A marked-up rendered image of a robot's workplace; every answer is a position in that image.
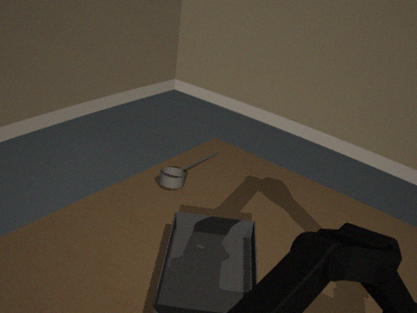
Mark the grey saucepan with long handle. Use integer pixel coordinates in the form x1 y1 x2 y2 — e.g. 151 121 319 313
158 152 219 189

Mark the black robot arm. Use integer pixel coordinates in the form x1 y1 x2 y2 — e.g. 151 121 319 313
228 222 417 313

